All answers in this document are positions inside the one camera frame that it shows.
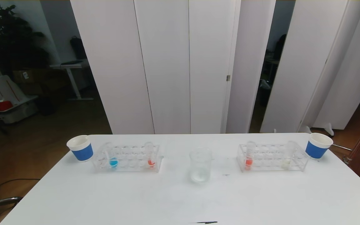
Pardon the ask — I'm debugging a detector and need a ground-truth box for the clear acrylic test tube rack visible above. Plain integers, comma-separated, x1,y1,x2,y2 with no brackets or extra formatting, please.
92,144,163,173
237,144,310,172

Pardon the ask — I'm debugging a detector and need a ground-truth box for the metal chair frame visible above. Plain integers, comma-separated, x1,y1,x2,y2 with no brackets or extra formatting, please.
0,196,23,210

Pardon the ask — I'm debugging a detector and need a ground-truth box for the white machine base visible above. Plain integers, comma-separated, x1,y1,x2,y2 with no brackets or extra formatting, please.
0,75,39,124

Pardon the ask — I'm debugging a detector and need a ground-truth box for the blue white paper cup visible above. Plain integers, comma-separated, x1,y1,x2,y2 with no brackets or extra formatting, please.
67,135,94,162
305,133,333,159

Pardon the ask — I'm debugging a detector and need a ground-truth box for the white partition foot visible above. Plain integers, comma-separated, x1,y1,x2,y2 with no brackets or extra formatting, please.
299,123,334,136

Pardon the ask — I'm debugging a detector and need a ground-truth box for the blue pigment test tube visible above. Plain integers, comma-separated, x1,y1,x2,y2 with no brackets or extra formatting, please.
102,142,118,169

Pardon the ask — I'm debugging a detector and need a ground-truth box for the cardboard box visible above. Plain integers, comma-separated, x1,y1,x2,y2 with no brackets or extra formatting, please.
12,69,43,84

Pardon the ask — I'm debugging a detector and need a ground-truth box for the white angled partition panel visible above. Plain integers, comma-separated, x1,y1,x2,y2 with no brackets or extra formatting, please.
226,0,277,134

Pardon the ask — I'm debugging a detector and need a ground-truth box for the red pigment test tube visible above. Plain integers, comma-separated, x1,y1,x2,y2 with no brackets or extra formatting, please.
246,141,257,171
144,142,156,168

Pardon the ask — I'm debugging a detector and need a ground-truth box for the white background desk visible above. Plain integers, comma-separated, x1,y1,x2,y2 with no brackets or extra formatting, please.
49,59,93,101

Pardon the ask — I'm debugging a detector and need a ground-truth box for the dark potted plant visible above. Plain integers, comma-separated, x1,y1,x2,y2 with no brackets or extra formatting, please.
0,0,51,75

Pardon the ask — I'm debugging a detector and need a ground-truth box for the clear glass beaker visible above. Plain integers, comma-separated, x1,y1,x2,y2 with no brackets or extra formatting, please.
189,148,215,183

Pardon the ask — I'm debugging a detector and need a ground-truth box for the black floor cable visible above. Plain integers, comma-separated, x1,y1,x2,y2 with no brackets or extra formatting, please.
0,178,40,200

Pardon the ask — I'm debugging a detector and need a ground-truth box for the white folding partition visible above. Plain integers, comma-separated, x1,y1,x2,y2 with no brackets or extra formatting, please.
260,0,360,133
70,0,241,135

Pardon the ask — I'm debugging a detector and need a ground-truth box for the black bag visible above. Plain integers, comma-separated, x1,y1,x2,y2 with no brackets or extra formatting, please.
70,36,87,60

